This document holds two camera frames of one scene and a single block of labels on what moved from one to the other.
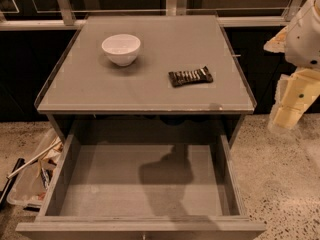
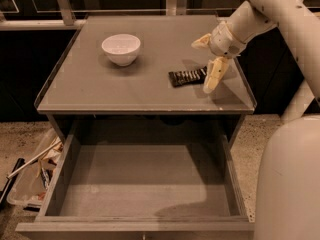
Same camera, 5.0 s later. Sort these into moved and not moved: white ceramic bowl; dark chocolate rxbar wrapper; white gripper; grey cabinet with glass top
Moved: white gripper
Not moved: white ceramic bowl; dark chocolate rxbar wrapper; grey cabinet with glass top
